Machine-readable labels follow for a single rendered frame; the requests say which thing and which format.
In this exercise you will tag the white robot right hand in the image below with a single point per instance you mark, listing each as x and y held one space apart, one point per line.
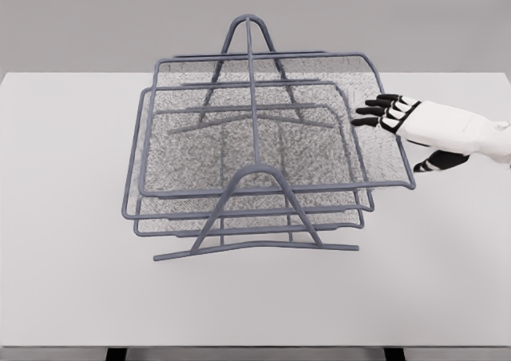
439 131

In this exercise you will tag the large grey mesh file tray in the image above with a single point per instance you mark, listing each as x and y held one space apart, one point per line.
375 162

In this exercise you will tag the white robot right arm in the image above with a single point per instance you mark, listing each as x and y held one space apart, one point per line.
499 141

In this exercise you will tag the medium grey mesh file tray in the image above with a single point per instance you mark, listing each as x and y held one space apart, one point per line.
167 206

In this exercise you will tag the small grey mesh file tray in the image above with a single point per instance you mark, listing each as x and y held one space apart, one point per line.
167 227

